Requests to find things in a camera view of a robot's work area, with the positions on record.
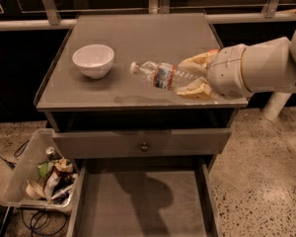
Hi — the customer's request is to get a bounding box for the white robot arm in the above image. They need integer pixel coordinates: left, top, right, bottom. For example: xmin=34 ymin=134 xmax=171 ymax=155
xmin=178 ymin=30 xmax=296 ymax=120

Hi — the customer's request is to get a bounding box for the small metal can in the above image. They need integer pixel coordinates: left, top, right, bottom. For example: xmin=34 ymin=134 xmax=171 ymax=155
xmin=45 ymin=146 xmax=59 ymax=160

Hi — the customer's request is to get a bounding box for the clear plastic water bottle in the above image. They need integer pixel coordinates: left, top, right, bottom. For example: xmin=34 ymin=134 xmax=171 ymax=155
xmin=130 ymin=61 xmax=202 ymax=91

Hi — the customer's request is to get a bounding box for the blue coiled cable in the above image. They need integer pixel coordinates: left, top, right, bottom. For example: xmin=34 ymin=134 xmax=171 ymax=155
xmin=20 ymin=208 xmax=69 ymax=237

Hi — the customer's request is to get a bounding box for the translucent plastic bin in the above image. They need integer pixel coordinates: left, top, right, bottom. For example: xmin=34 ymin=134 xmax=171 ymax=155
xmin=1 ymin=128 xmax=75 ymax=213

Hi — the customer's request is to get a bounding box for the green packet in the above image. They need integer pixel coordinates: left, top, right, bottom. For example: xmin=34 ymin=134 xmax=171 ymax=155
xmin=37 ymin=162 xmax=48 ymax=180

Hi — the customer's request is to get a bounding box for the white squeeze bottle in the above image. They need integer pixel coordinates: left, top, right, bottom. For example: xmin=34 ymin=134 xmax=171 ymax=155
xmin=44 ymin=171 xmax=60 ymax=200

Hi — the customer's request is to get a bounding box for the grey drawer cabinet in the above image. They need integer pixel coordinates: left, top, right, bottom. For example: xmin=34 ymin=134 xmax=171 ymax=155
xmin=34 ymin=12 xmax=252 ymax=237

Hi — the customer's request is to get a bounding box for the open middle drawer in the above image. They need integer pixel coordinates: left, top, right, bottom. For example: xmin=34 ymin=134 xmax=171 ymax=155
xmin=66 ymin=156 xmax=222 ymax=237

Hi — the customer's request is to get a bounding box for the top drawer with knob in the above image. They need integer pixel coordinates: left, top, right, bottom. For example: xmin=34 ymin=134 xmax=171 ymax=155
xmin=52 ymin=128 xmax=231 ymax=159

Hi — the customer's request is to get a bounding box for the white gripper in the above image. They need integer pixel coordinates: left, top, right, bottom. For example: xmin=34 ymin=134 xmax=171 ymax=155
xmin=177 ymin=44 xmax=253 ymax=101

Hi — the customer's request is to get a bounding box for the crumpled brown paper bag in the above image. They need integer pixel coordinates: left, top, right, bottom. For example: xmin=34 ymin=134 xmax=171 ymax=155
xmin=54 ymin=158 xmax=73 ymax=173

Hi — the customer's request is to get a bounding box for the metal railing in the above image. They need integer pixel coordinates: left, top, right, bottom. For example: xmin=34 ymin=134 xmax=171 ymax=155
xmin=0 ymin=0 xmax=296 ymax=32

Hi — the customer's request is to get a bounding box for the black power cable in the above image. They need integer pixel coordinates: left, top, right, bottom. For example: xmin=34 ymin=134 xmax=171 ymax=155
xmin=0 ymin=139 xmax=30 ymax=170

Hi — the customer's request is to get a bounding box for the white ceramic bowl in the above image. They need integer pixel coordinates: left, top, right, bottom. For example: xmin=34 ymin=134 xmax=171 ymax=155
xmin=72 ymin=44 xmax=114 ymax=79

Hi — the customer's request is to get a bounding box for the small white cup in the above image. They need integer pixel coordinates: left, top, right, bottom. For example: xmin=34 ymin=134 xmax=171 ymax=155
xmin=26 ymin=180 xmax=45 ymax=199

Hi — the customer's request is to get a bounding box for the red apple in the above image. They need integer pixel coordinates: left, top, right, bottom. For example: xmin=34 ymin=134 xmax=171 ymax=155
xmin=208 ymin=49 xmax=220 ymax=53

